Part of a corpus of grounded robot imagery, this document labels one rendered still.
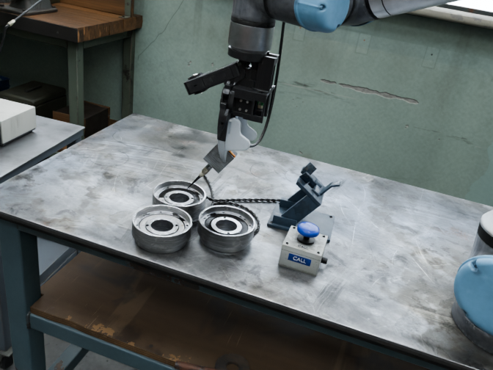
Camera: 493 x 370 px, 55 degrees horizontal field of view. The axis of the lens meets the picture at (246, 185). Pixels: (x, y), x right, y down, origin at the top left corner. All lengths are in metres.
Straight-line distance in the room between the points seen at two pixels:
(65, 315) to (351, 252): 0.61
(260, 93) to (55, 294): 0.64
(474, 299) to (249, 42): 0.50
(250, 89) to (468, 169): 1.80
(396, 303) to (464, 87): 1.66
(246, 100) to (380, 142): 1.67
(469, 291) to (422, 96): 1.80
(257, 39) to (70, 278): 0.70
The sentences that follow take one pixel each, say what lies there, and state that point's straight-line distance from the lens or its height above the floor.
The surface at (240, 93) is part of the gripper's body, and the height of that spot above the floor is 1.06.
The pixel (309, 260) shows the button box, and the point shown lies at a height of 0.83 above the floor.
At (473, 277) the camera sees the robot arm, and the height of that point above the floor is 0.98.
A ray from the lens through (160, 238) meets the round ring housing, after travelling 0.82.
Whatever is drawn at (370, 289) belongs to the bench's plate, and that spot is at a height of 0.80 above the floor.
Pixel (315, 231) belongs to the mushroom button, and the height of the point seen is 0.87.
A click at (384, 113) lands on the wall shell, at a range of 2.42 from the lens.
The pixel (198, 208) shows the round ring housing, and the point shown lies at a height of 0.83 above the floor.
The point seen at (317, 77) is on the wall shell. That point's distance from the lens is 2.42.
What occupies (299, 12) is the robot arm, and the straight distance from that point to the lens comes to 0.74.
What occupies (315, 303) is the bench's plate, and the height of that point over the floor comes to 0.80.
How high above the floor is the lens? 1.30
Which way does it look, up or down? 27 degrees down
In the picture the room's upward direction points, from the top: 9 degrees clockwise
